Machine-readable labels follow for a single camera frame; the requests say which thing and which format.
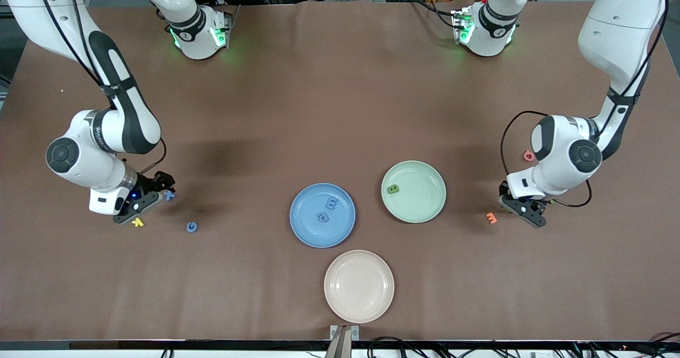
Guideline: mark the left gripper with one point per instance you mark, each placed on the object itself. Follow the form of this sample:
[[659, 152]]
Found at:
[[503, 190]]

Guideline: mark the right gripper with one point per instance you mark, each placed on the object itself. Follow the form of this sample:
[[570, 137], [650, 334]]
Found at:
[[151, 182]]

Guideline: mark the blue letter X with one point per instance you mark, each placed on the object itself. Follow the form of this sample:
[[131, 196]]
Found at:
[[170, 195]]

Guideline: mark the blue letter G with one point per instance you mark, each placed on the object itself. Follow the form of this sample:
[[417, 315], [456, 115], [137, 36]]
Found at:
[[192, 227]]

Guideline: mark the green letter B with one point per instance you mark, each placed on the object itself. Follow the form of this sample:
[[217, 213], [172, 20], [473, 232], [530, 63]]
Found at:
[[393, 189]]

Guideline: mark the blue letter a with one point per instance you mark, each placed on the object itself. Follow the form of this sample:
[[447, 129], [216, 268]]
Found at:
[[323, 217]]

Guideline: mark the blue letter E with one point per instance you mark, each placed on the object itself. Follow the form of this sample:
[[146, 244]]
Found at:
[[332, 204]]

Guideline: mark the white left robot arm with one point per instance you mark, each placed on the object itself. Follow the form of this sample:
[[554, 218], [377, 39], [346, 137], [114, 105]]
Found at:
[[616, 28]]

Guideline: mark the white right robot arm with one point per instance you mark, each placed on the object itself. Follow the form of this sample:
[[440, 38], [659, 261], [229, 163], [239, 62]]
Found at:
[[32, 7]]

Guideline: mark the yellow letter K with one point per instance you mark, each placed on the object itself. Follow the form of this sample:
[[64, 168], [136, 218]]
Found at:
[[137, 222]]

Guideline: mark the pink letter G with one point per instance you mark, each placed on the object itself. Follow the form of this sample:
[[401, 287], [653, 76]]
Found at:
[[528, 155]]

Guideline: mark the green plate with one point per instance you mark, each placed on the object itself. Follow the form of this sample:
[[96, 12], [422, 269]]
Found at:
[[419, 198]]

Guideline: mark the blue plate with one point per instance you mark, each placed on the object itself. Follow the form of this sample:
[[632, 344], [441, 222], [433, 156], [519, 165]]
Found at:
[[340, 233]]

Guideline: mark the beige plate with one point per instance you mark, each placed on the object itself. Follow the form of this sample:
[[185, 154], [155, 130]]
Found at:
[[359, 286]]

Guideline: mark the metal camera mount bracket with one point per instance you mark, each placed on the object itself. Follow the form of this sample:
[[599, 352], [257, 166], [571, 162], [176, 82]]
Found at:
[[353, 332]]

